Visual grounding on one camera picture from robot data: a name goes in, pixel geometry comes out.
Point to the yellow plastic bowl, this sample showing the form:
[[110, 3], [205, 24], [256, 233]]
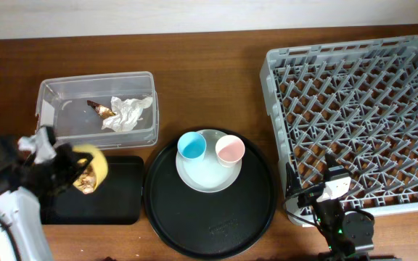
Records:
[[99, 162]]

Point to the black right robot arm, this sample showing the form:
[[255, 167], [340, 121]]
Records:
[[348, 233]]

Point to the light blue plastic cup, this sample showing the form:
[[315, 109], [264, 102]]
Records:
[[192, 146]]

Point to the grey dishwasher rack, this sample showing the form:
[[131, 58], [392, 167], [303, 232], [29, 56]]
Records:
[[357, 101]]

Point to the food scraps pile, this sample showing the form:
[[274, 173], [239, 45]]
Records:
[[86, 181]]

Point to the clear plastic waste bin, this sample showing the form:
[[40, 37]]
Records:
[[62, 104]]

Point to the pink plastic cup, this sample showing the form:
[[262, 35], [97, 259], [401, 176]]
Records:
[[230, 150]]

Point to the brown gold coffee wrapper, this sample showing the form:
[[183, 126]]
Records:
[[103, 111]]

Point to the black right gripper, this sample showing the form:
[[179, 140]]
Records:
[[292, 182]]

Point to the round black serving tray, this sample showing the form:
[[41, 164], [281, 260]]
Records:
[[210, 225]]

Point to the black rectangular tray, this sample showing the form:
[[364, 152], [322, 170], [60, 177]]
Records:
[[116, 201]]

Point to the white round plate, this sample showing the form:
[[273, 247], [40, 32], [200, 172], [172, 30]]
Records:
[[208, 175]]

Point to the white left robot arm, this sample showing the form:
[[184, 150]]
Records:
[[21, 232]]

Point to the white napkin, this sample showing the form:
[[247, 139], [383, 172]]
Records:
[[127, 113]]

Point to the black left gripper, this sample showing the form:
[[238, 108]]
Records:
[[80, 160]]

